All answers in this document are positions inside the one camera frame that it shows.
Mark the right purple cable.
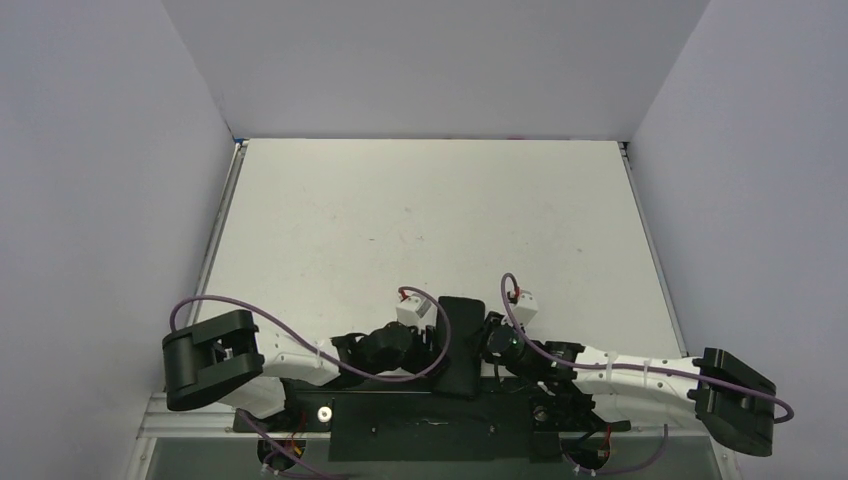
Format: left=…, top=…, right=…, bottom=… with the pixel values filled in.
left=500, top=272, right=795, bottom=476

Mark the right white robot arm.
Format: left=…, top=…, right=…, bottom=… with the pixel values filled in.
left=471, top=312, right=776, bottom=457

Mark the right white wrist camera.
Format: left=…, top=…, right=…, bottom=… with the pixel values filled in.
left=507, top=290, right=539, bottom=327

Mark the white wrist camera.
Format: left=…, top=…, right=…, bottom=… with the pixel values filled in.
left=396, top=294, right=438, bottom=329
left=507, top=290, right=539, bottom=327

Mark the aluminium frame rail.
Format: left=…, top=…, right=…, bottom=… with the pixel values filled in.
left=125, top=139, right=255, bottom=479

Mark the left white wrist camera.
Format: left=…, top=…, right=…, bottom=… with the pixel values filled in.
left=396, top=294, right=438, bottom=329

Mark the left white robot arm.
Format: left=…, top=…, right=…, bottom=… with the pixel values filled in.
left=162, top=309, right=448, bottom=430

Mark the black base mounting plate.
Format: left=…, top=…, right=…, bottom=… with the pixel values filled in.
left=233, top=376, right=632, bottom=463

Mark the black zippered tool case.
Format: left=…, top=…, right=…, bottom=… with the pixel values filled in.
left=431, top=296, right=486, bottom=400

